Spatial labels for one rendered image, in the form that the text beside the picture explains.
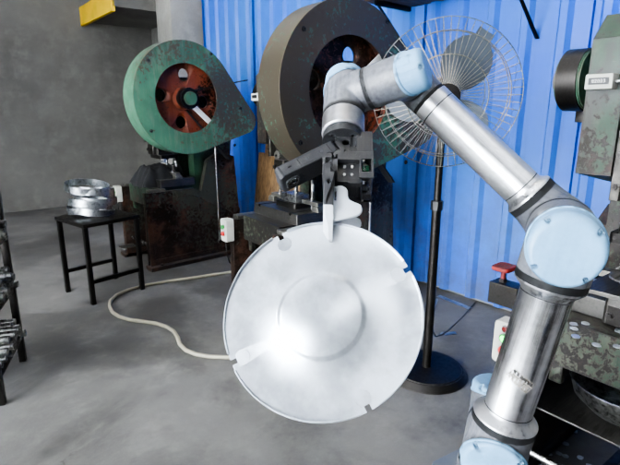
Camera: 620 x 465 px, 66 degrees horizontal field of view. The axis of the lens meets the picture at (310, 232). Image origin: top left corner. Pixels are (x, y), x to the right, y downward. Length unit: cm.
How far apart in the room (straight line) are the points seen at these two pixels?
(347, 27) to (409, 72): 155
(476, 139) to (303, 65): 137
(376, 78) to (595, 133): 88
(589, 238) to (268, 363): 51
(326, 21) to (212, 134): 186
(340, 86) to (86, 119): 648
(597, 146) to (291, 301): 112
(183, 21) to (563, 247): 549
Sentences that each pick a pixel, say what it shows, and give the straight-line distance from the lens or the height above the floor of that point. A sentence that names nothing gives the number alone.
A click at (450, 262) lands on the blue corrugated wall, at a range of 348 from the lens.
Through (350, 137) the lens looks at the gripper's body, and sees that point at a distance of 84.
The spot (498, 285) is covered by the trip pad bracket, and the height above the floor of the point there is 70.
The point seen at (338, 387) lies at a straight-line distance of 69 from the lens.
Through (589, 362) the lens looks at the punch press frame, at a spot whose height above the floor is 55.
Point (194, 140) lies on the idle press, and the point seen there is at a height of 102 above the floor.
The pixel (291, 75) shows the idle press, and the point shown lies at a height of 139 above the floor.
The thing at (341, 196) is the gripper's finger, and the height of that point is 111.
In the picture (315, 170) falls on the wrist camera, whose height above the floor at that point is 114.
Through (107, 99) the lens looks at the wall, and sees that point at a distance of 733.
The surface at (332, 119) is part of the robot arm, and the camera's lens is 84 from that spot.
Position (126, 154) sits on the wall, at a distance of 741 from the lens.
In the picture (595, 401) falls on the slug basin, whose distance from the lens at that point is 176.
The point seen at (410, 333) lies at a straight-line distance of 69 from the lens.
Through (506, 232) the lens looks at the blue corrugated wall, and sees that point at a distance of 318.
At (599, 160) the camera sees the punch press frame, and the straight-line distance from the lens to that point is 161.
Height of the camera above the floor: 124
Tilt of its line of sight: 14 degrees down
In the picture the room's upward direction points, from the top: straight up
